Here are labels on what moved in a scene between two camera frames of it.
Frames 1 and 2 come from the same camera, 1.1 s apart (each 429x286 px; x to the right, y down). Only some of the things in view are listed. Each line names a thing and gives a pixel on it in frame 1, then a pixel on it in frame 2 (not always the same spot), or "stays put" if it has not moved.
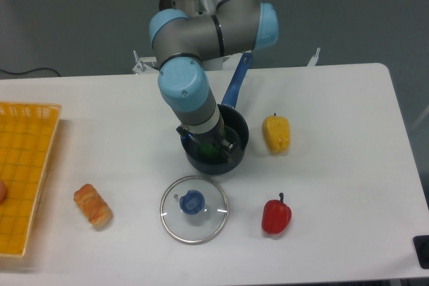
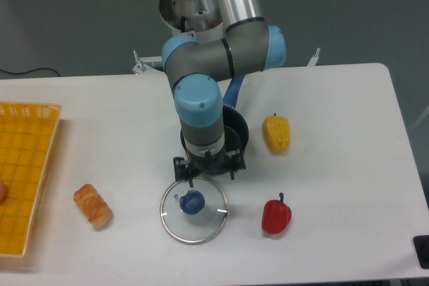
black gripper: x=215 y=138 → x=210 y=164
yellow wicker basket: x=28 y=133 stays put
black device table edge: x=421 y=245 stays put
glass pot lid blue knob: x=194 y=209 stays put
